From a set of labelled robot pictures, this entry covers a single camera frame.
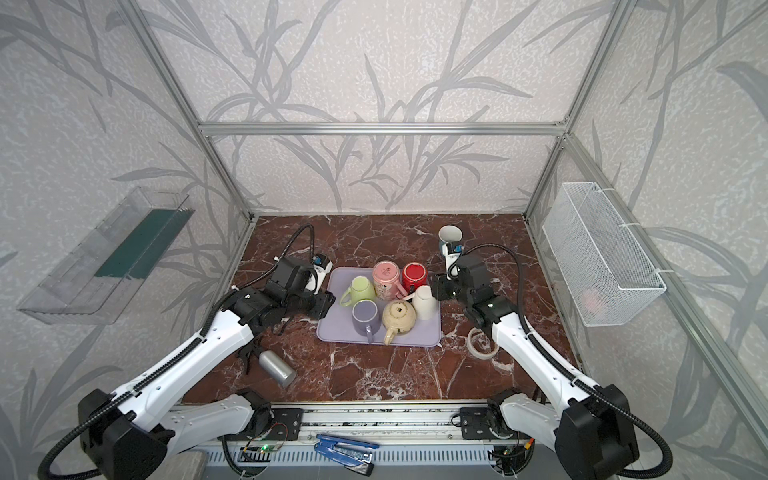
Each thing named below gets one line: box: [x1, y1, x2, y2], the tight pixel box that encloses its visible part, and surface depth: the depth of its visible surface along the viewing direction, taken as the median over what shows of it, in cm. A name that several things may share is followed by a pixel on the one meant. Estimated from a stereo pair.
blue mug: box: [438, 224, 463, 254], surface depth 104 cm
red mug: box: [402, 262, 428, 293], surface depth 95 cm
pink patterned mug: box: [372, 260, 408, 301], surface depth 93 cm
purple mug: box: [351, 299, 382, 344], surface depth 86 cm
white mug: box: [411, 285, 438, 321], surface depth 90 cm
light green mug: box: [340, 275, 376, 307], surface depth 91 cm
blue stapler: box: [314, 434, 380, 477], surface depth 70 cm
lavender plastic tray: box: [316, 267, 442, 347], surface depth 90 cm
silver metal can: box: [258, 350, 297, 388], surface depth 82 cm
